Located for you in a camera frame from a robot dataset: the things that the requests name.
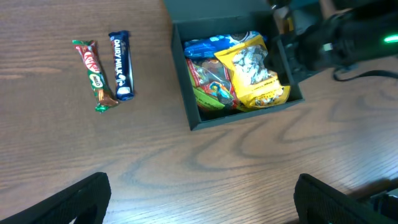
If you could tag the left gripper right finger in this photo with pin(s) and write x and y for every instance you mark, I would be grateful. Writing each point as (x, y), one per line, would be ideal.
(318, 202)

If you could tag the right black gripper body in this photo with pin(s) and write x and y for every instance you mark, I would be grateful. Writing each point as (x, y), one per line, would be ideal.
(285, 62)

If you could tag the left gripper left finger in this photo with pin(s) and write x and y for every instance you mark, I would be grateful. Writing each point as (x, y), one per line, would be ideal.
(83, 202)

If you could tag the yellow Hacks candy bag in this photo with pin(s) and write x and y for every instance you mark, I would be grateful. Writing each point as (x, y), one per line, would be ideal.
(256, 85)

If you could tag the green Haribo gummy bag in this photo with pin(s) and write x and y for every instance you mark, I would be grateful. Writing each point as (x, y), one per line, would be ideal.
(211, 85)

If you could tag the blue Oreo cookie pack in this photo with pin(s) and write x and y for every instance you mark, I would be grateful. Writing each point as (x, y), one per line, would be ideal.
(207, 47)

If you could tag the green red KitKat Milo bar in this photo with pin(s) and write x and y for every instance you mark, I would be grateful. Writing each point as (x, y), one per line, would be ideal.
(101, 90)

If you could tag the dark green box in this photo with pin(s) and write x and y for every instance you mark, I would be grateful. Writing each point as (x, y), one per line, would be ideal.
(200, 19)

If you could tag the blue Dairy Milk bar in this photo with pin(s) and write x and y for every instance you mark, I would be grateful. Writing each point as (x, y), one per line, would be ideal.
(122, 65)

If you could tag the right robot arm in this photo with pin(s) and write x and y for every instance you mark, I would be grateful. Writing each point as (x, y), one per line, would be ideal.
(366, 31)

